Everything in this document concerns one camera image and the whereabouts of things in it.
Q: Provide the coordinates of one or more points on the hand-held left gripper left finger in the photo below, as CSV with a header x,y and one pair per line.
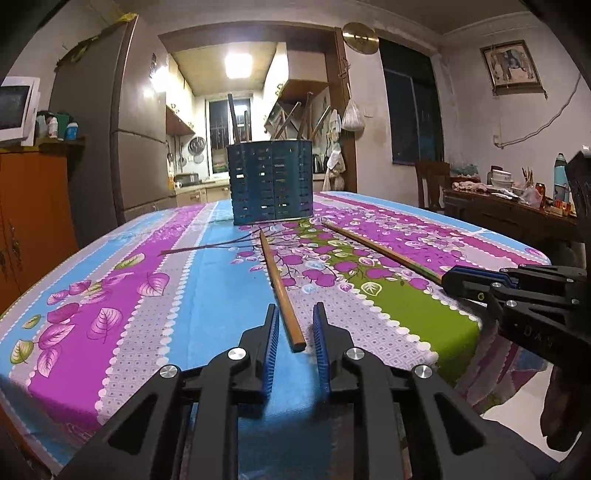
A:
x,y
271,355

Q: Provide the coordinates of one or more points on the pink cloth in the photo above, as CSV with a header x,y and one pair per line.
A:
x,y
471,187

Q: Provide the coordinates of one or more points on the grey refrigerator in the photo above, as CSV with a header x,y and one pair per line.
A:
x,y
138,175

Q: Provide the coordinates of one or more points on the hanging white plastic bag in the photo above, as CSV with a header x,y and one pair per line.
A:
x,y
352,117

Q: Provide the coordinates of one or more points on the stack of white bowls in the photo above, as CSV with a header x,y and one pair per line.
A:
x,y
501,177

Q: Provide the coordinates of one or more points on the blue thermos bottle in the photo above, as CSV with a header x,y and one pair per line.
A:
x,y
560,180

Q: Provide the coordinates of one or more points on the wooden chopstick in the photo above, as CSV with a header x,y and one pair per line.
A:
x,y
280,290
383,251
246,127
308,115
234,120
322,122
288,121

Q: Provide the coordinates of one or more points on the dark window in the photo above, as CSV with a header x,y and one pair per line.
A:
x,y
411,115

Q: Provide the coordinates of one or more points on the round metal strainer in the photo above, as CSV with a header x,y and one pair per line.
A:
x,y
197,145

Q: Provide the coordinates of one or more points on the person's right hand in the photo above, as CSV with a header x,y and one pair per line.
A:
x,y
561,406

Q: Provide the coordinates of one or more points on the white bottle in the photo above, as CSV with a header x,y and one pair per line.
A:
x,y
53,128

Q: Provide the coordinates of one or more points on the blue perforated chopstick holder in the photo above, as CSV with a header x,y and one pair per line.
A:
x,y
249,203

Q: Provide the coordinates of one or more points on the white microwave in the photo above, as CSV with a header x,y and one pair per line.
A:
x,y
14,106

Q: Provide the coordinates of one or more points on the ceiling light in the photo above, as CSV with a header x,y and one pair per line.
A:
x,y
238,64

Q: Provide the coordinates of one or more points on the dark wooden chair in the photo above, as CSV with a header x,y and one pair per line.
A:
x,y
431,182

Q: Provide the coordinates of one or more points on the gold round plate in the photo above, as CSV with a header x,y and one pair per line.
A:
x,y
361,37

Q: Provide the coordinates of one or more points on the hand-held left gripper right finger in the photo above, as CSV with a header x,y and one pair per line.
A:
x,y
322,350

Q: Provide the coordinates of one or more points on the kitchen window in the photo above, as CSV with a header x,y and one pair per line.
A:
x,y
219,134

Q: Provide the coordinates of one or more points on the framed elephant picture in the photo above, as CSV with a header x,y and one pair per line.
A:
x,y
510,64

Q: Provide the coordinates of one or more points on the clear plastic bag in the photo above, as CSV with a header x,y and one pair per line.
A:
x,y
531,196

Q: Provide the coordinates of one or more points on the hanging light cloth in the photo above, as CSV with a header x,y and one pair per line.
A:
x,y
334,161

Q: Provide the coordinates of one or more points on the wooden wall cabinet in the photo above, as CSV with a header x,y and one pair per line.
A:
x,y
300,83
178,115

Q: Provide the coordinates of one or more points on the small countertop appliance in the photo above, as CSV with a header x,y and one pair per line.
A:
x,y
187,177

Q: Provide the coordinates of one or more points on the dark wooden sideboard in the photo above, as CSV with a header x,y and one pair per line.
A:
x,y
508,217

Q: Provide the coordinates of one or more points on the orange wooden cabinet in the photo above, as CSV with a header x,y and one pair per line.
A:
x,y
37,207

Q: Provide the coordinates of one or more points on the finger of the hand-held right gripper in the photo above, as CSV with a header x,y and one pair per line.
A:
x,y
466,286
489,275

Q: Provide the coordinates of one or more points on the floral purple blue tablecloth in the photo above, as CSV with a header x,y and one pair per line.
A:
x,y
92,346

